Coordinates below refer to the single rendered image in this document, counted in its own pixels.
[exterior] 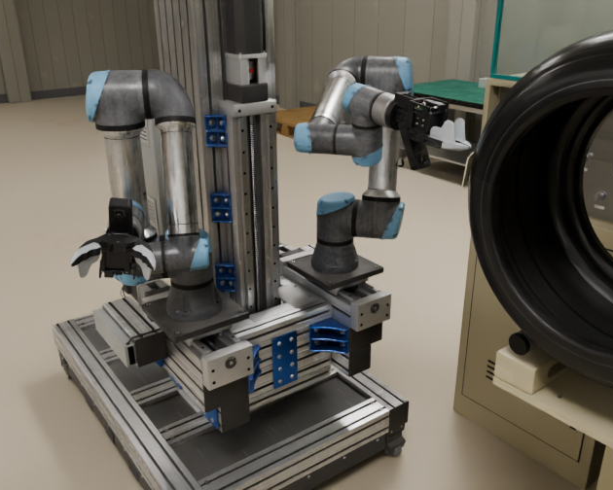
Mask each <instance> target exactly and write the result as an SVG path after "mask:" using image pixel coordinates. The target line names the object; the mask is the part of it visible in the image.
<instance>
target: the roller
mask: <svg viewBox="0 0 613 490"><path fill-rule="evenodd" d="M509 345H510V348H511V349H512V350H513V352H515V353H516V354H518V355H525V354H527V353H529V352H530V351H532V350H534V349H535V348H537V347H538V346H537V345H536V344H535V343H534V342H533V341H532V340H531V339H529V338H528V337H527V336H526V335H525V334H524V333H523V331H522V330H519V331H517V332H515V333H513V334H512V335H511V336H510V337H509Z"/></svg>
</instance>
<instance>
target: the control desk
mask: <svg viewBox="0 0 613 490"><path fill-rule="evenodd" d="M516 82H517V81H512V80H504V79H496V78H487V80H486V90H485V100H484V109H483V118H482V128H481V134H482V132H483V129H484V127H485V125H486V123H487V121H488V119H489V117H490V115H491V114H492V112H493V110H494V109H495V107H496V106H497V105H498V103H499V102H500V100H501V99H502V98H503V97H504V95H505V94H506V93H507V92H508V91H509V90H510V88H511V87H512V86H513V85H514V84H515V83H516ZM583 193H584V200H585V205H586V210H587V213H588V216H589V219H590V222H591V224H592V227H593V229H594V231H595V234H596V235H597V237H598V239H599V240H600V242H601V243H602V245H603V246H604V247H605V249H606V250H607V251H608V252H609V254H610V255H611V256H612V257H613V113H612V114H611V115H610V116H609V117H608V118H607V120H606V121H605V122H604V123H603V125H602V126H601V128H600V129H599V131H598V132H597V134H596V136H595V138H594V140H593V143H592V145H591V146H590V149H589V152H588V155H587V158H586V162H585V167H584V175H583ZM519 330H520V328H519V327H518V326H517V325H516V324H515V322H514V321H513V320H512V319H511V318H510V316H509V315H508V314H507V312H506V311H505V310H504V308H503V307H502V305H501V304H500V302H499V301H498V299H497V298H496V296H495V294H494V293H493V291H492V289H491V287H490V286H489V284H488V282H487V280H486V278H485V275H484V273H483V271H482V268H481V266H480V263H479V260H478V257H477V254H476V251H475V248H474V244H473V240H472V235H471V237H470V247H469V257H468V265H467V275H466V285H465V295H464V304H463V314H462V323H461V333H460V342H459V352H458V362H457V372H456V381H455V390H454V400H453V410H454V411H456V412H457V413H459V414H461V415H462V416H464V417H466V418H467V419H469V420H470V421H472V422H474V423H475V424H477V425H479V426H480V427H482V428H483V429H485V430H487V431H488V432H490V433H492V434H493V435H495V436H496V437H498V438H500V439H502V440H504V441H505V442H507V443H508V444H510V445H512V446H513V447H515V448H517V449H518V450H520V451H521V452H522V453H524V454H525V455H527V456H529V457H530V458H532V459H533V460H535V461H537V462H538V463H540V464H542V465H543V466H545V467H546V468H548V469H550V470H551V471H553V472H555V473H557V474H558V475H560V476H562V477H563V478H565V479H567V480H568V481H570V482H571V483H573V484H575V485H576V486H578V487H580V488H581V489H583V490H586V489H587V488H588V487H590V486H591V485H592V483H594V482H595V481H596V480H597V479H598V478H599V473H600V469H601V465H602V460H603V456H604V451H605V447H606V445H605V444H603V443H601V442H599V441H597V440H596V439H594V438H592V437H589V436H587V435H586V434H584V433H582V432H580V431H578V430H576V429H575V428H573V427H571V426H569V425H567V424H565V423H564V422H562V421H560V420H558V419H557V418H555V417H554V416H552V415H550V414H548V413H546V412H544V411H543V410H541V409H539V408H537V407H535V406H533V405H532V404H530V403H528V402H525V401H523V400H522V399H520V398H518V397H516V396H514V395H512V394H511V393H509V392H507V391H505V390H503V389H501V388H500V387H498V386H496V385H494V384H493V383H492V381H493V376H494V369H495V361H496V354H497V351H499V350H500V349H502V348H504V347H506V346H507V345H509V337H510V336H511V335H512V334H513V333H515V332H517V331H519Z"/></svg>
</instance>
